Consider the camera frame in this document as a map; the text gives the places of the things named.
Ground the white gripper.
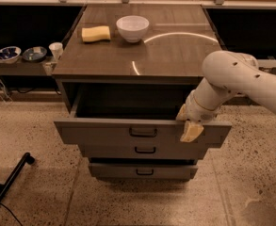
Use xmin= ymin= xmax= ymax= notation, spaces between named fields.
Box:
xmin=176 ymin=91 xmax=219 ymax=143

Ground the grey top drawer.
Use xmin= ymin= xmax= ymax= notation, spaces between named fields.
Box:
xmin=53 ymin=92 xmax=233 ymax=149

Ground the grey drawer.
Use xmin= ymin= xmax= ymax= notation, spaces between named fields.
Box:
xmin=79 ymin=143 xmax=207 ymax=160
xmin=89 ymin=163 xmax=198 ymax=181
xmin=53 ymin=92 xmax=233 ymax=149

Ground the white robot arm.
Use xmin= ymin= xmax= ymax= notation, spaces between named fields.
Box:
xmin=176 ymin=51 xmax=276 ymax=142

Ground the grey drawer cabinet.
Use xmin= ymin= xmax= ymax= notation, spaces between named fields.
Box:
xmin=54 ymin=4 xmax=220 ymax=120

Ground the grey middle drawer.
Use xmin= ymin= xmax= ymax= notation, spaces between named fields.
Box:
xmin=79 ymin=143 xmax=207 ymax=160

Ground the grey bottom drawer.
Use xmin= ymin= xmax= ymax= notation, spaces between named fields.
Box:
xmin=89 ymin=163 xmax=198 ymax=181

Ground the white ceramic bowl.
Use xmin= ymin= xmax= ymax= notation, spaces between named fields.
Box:
xmin=116 ymin=15 xmax=150 ymax=42

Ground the yellow sponge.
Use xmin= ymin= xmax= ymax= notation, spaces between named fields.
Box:
xmin=81 ymin=25 xmax=111 ymax=42

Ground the white paper cup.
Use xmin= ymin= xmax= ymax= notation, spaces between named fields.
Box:
xmin=49 ymin=42 xmax=63 ymax=60

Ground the low wooden shelf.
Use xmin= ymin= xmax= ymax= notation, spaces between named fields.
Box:
xmin=0 ymin=56 xmax=57 ymax=76

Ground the dark blue bowl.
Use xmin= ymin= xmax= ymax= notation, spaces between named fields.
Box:
xmin=22 ymin=46 xmax=47 ymax=63

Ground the blue patterned bowl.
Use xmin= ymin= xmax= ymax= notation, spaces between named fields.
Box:
xmin=0 ymin=46 xmax=22 ymax=64

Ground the black stand leg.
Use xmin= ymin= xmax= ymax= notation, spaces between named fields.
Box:
xmin=0 ymin=153 xmax=35 ymax=203

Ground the black floor cable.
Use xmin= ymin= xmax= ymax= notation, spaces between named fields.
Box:
xmin=0 ymin=195 xmax=24 ymax=226

